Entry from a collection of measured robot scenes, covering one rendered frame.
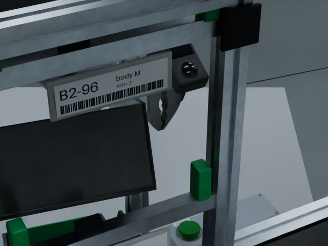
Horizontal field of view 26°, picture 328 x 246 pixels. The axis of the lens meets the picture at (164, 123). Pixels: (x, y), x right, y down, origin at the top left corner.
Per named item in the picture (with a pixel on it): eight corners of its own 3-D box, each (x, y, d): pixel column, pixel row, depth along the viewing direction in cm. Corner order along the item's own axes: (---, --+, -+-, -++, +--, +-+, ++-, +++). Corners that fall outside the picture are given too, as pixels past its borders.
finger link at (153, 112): (147, 114, 112) (145, 63, 107) (163, 133, 108) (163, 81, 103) (129, 119, 111) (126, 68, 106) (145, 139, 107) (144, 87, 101)
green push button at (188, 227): (174, 232, 128) (174, 223, 127) (193, 225, 129) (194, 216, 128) (184, 246, 125) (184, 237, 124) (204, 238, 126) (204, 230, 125)
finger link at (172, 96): (164, 109, 113) (164, 58, 108) (181, 128, 109) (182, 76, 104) (147, 114, 112) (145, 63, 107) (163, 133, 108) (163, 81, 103)
